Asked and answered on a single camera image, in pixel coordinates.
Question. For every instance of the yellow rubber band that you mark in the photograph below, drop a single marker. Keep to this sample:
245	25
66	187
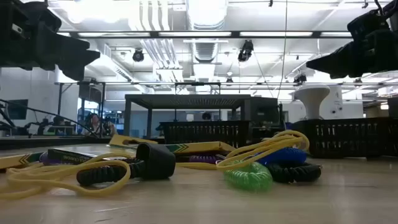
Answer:
267	147
127	175
224	166
37	177
196	166

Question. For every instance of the black equipment cabinet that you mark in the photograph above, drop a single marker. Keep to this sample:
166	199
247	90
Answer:
264	112

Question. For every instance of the dark background monitor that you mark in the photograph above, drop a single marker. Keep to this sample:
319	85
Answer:
17	109

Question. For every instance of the black binder clip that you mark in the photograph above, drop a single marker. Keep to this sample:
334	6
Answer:
158	161

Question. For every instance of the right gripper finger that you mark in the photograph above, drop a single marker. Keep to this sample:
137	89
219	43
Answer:
357	51
339	69

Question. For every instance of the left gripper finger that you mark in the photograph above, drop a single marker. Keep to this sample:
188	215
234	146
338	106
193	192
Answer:
77	62
71	43

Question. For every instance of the white cylindrical column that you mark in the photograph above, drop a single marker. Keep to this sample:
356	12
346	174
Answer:
335	102

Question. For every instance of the thin black horizontal rail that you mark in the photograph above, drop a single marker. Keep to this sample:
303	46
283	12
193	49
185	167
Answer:
199	83

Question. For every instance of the white dome-topped device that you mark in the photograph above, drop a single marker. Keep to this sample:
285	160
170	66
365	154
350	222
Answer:
311	96

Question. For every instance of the person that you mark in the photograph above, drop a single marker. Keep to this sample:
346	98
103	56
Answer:
96	123
58	120
206	116

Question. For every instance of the black aluminium table frame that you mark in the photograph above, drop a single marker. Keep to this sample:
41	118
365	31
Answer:
46	143

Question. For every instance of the grey metal mesh shelf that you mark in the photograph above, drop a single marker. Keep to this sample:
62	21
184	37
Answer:
186	101

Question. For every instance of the black ceiling camera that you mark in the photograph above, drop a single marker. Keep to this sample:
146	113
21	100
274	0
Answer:
300	78
245	51
138	56

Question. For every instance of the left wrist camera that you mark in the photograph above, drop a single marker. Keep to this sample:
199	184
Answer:
17	29

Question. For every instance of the black plastic slotted basket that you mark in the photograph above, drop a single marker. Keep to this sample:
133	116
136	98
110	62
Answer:
202	133
342	137

